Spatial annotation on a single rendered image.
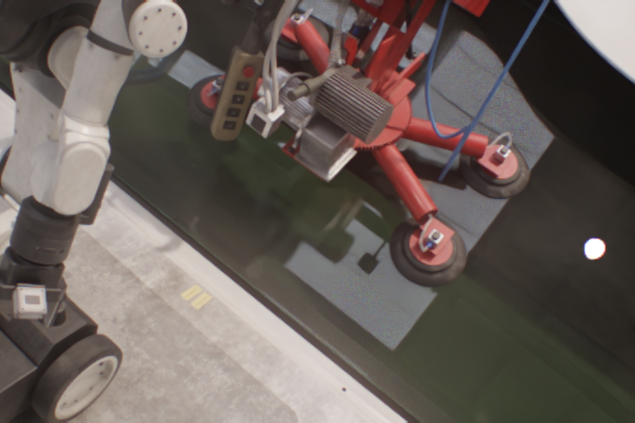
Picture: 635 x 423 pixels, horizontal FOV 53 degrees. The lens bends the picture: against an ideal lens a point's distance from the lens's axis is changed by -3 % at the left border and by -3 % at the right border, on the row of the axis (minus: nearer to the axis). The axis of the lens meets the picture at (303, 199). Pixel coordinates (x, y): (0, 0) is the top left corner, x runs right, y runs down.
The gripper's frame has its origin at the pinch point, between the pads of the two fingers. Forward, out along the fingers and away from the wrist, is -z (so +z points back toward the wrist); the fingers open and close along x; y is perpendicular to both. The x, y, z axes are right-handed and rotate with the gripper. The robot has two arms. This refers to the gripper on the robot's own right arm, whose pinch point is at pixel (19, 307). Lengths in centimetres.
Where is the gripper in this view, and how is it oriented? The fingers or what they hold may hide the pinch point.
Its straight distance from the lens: 110.8
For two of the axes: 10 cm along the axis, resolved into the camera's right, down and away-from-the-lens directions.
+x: 7.4, 1.4, 6.6
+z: 4.1, -8.6, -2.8
